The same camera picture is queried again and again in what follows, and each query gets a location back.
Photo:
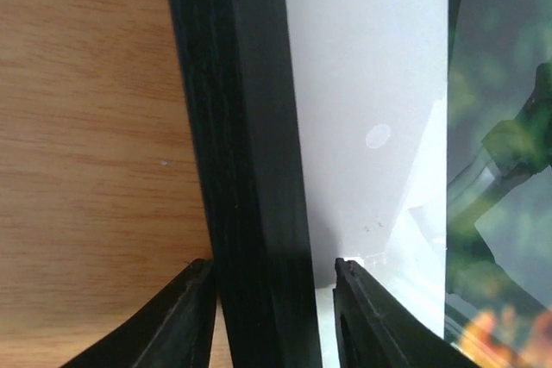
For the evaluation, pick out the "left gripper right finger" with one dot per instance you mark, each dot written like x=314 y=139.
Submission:
x=373 y=329

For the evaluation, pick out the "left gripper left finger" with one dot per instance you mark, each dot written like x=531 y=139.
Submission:
x=173 y=329

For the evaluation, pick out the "white mat board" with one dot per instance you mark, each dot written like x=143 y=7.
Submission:
x=370 y=78

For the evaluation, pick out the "black picture frame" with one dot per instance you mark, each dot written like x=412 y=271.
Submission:
x=236 y=65

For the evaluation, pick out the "sunflower photo print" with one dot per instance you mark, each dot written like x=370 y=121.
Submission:
x=498 y=226

